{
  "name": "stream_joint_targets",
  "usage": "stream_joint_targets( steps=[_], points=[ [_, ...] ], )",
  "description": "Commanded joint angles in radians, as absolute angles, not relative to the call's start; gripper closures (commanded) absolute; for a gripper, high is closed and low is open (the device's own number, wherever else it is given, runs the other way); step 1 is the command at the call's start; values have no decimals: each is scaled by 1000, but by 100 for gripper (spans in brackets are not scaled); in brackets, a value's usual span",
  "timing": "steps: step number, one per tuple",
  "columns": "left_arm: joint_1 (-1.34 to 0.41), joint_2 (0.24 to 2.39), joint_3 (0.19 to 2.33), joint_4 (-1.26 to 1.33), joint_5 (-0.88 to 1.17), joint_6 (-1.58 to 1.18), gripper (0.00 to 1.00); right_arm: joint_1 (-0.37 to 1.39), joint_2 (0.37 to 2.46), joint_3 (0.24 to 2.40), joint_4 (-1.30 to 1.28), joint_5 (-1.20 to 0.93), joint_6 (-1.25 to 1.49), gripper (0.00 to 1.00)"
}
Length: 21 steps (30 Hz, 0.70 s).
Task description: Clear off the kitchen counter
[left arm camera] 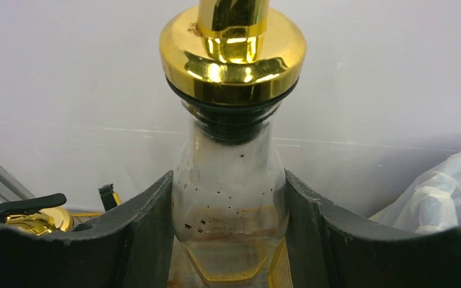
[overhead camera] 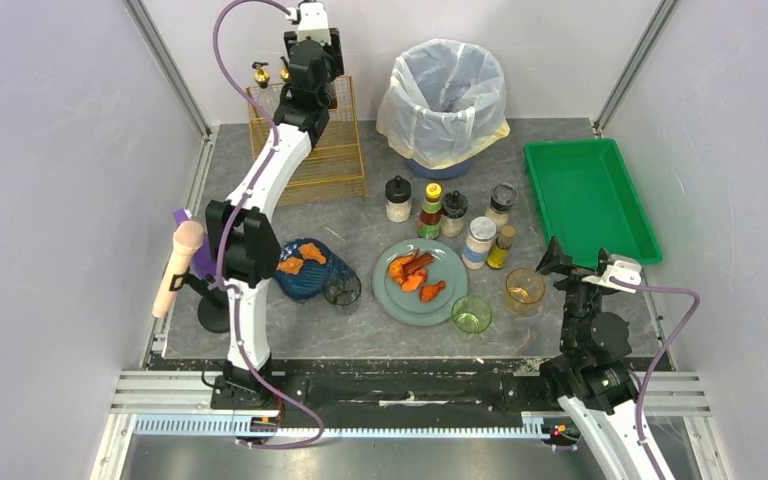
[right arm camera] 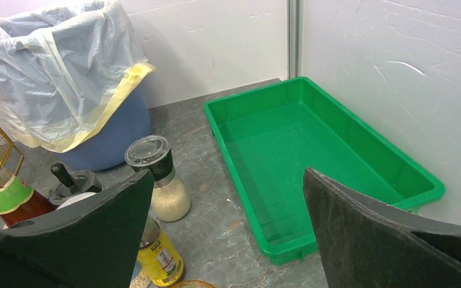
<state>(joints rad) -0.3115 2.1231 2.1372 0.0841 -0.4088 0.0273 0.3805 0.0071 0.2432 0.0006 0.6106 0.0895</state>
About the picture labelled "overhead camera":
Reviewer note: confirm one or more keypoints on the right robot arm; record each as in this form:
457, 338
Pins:
589, 379

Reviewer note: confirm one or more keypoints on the fried food on plate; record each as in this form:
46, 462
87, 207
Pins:
411, 274

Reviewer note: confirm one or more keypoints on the green plastic tray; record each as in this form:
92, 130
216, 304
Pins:
587, 200

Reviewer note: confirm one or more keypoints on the green glass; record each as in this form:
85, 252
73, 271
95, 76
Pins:
471, 314

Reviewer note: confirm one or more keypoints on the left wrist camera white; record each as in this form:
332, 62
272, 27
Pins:
311, 21

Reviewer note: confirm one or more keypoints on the grey-green round plate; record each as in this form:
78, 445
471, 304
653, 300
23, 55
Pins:
407, 307

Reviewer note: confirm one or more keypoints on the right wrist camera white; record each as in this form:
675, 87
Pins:
619, 273

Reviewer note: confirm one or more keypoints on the beige microphone on stand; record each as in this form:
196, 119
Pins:
212, 310

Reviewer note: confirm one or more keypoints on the black flip-cap spice jar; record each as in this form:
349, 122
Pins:
454, 206

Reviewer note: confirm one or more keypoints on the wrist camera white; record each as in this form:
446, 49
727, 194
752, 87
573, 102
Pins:
619, 273
311, 21

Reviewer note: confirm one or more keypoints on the dark smoky glass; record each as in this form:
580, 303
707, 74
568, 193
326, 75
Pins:
342, 288

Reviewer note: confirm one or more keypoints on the black cap spice jar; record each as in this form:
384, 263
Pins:
398, 192

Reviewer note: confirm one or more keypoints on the small yellow oil bottle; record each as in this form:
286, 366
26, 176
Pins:
497, 256

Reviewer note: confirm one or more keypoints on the bin with plastic liner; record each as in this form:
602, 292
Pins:
445, 103

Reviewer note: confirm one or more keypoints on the blue ribbed dish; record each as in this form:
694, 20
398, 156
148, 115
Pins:
309, 282

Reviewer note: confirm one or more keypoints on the amber glass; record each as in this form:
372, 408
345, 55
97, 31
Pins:
524, 289

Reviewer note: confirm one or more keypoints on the fried piece on blue dish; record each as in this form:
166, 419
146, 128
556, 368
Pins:
310, 252

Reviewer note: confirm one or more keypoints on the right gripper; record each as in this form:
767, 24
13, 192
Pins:
575, 277

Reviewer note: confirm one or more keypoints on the red sauce bottle green label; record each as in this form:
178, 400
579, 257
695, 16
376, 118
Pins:
431, 212

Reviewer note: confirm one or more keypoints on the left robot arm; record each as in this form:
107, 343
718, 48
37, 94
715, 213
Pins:
242, 240

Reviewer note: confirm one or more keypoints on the clear oil bottle gold spout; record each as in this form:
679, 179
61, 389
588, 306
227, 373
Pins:
263, 92

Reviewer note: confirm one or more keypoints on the yellow wire rack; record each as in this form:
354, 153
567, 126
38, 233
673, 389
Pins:
334, 169

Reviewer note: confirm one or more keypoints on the brown-sauce bottle gold spout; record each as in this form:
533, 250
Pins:
284, 72

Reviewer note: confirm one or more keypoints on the purple box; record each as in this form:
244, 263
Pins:
191, 239

